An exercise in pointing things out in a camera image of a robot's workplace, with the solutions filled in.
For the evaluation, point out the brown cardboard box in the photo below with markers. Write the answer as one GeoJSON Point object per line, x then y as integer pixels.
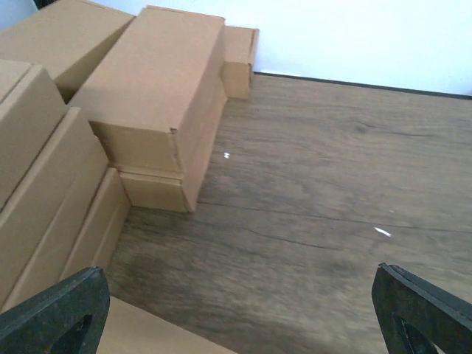
{"type": "Point", "coordinates": [129, 329]}

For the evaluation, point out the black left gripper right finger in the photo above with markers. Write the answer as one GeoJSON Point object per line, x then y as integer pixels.
{"type": "Point", "coordinates": [416, 316]}

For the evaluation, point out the large folded cardboard box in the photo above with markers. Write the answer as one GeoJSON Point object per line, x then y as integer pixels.
{"type": "Point", "coordinates": [62, 206]}

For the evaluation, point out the small folded cardboard box rear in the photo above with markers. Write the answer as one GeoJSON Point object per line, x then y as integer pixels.
{"type": "Point", "coordinates": [240, 53]}

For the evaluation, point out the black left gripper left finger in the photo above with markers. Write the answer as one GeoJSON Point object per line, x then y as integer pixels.
{"type": "Point", "coordinates": [68, 317]}

